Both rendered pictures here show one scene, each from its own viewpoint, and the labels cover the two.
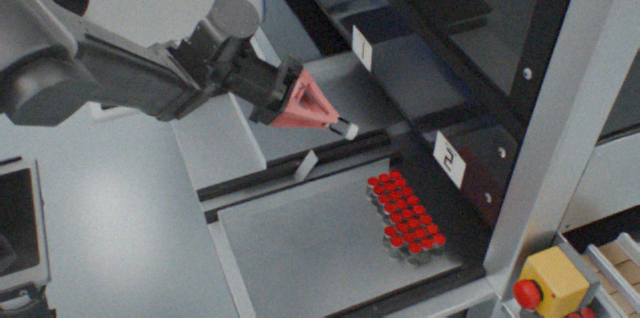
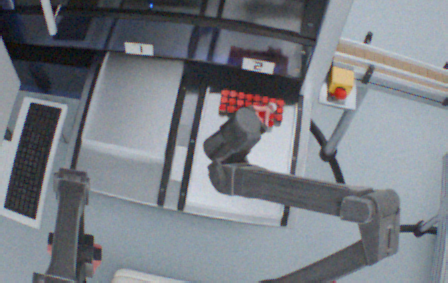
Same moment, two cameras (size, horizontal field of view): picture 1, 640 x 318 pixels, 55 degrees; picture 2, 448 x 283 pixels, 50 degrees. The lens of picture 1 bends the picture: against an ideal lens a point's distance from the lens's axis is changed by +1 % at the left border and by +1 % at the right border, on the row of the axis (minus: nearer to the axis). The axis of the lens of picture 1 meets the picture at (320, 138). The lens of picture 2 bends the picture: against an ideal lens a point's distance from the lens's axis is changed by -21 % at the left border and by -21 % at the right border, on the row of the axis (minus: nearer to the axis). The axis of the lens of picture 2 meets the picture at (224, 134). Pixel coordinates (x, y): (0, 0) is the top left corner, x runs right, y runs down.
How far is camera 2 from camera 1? 0.98 m
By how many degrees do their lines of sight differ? 41
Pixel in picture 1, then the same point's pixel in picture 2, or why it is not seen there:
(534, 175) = (327, 54)
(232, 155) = (136, 170)
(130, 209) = (12, 246)
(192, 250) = not seen: hidden behind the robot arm
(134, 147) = not seen: outside the picture
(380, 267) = (270, 140)
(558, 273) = (344, 77)
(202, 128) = (102, 174)
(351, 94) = (133, 72)
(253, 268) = (230, 202)
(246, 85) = not seen: hidden behind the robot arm
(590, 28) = (343, 9)
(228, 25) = (253, 128)
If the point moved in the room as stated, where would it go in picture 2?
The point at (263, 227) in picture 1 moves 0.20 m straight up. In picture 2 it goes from (205, 183) to (207, 157)
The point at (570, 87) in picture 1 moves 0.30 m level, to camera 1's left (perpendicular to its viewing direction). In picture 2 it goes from (338, 25) to (286, 115)
